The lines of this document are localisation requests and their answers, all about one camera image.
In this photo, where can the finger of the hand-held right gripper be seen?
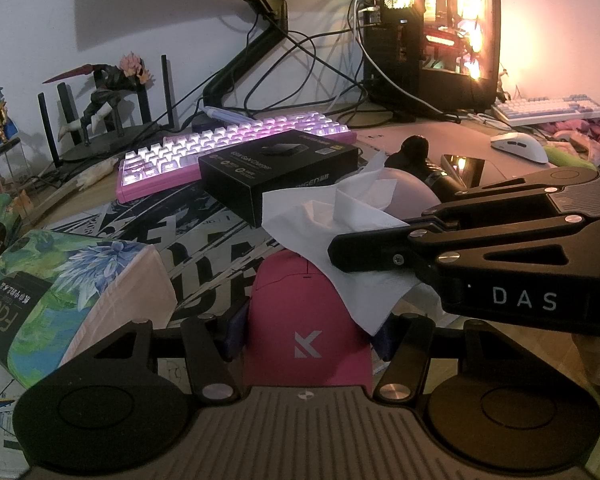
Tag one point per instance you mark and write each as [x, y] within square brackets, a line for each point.
[480, 200]
[380, 252]

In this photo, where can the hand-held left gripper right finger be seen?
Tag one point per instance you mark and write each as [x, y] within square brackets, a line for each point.
[387, 342]

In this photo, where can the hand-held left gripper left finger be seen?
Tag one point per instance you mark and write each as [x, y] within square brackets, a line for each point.
[234, 337]

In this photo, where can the pink computer mouse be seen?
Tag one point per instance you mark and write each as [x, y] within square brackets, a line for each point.
[290, 320]

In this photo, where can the white paper tissue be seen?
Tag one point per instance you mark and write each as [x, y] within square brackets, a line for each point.
[330, 220]

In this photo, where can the small reflective screen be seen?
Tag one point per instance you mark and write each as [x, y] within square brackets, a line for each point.
[462, 170]

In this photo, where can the white computer mouse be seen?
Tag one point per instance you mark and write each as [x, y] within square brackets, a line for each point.
[520, 146]

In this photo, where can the pale pink fluffy dome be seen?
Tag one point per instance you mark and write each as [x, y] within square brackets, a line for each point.
[410, 190]

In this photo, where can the black handheld gadget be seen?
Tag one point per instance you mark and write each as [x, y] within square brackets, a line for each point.
[417, 149]

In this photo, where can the black and white printed desk mat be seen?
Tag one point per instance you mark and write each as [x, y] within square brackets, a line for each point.
[215, 255]

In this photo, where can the green soft pad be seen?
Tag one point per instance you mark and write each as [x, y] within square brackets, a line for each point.
[572, 157]

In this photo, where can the white and blue keyboard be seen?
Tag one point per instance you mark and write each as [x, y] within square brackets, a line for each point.
[545, 109]

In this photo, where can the pink crumpled cloth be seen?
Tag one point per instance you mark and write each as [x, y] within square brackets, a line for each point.
[585, 132]

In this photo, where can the black cardboard box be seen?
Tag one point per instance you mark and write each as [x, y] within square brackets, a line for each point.
[260, 180]

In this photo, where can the glowing glass computer case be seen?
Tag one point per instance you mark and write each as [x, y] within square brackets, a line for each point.
[395, 60]

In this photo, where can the pink backlit keyboard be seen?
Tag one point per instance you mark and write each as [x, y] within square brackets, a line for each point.
[180, 160]

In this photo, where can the large floral tissue pack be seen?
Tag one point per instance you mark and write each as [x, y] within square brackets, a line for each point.
[55, 280]

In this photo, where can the pale purple hub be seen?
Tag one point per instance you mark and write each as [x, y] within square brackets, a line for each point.
[225, 112]

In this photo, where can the black router with antennas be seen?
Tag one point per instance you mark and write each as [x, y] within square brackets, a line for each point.
[130, 136]

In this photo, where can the pink-haired action figurine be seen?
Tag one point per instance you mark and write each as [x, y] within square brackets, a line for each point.
[102, 95]

